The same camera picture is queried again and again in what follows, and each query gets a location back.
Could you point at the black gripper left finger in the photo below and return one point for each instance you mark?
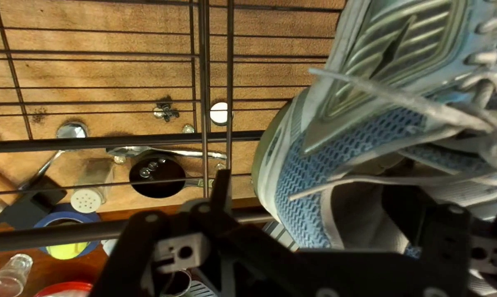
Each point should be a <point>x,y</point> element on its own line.
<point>221,191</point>

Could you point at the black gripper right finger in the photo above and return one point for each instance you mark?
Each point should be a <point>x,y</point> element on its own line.
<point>445,249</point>

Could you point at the small metal nut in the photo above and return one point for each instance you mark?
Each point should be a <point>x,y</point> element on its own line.
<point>188,130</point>

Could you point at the silver round disc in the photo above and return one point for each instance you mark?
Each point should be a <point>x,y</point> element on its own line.
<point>217,113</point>

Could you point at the small metal bolt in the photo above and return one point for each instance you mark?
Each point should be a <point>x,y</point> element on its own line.
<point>165,110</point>

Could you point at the white perforated shaker lid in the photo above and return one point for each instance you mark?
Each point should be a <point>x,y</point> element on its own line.
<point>85,201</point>

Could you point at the metal spoon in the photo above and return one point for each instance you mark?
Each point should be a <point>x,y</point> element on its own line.
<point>71,130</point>

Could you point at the yellow tennis ball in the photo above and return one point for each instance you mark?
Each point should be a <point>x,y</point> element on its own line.
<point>66,252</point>

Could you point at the red bowl white inside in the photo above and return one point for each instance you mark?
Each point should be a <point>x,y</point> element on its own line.
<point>62,291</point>

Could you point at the clear plastic cup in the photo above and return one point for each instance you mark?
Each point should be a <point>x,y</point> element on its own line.
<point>8,278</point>

